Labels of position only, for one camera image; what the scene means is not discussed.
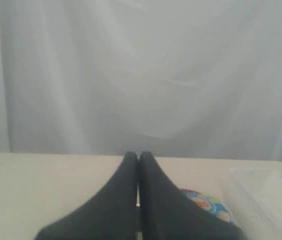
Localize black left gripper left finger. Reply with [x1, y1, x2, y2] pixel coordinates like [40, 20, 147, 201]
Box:
[35, 151, 138, 240]

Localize white perforated plastic basket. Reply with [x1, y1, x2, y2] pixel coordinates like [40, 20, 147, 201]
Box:
[226, 168, 282, 240]

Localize blue chips bag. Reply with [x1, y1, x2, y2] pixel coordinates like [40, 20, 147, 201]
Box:
[181, 189, 235, 224]

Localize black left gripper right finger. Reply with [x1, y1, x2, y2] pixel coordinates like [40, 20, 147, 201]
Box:
[138, 151, 246, 240]

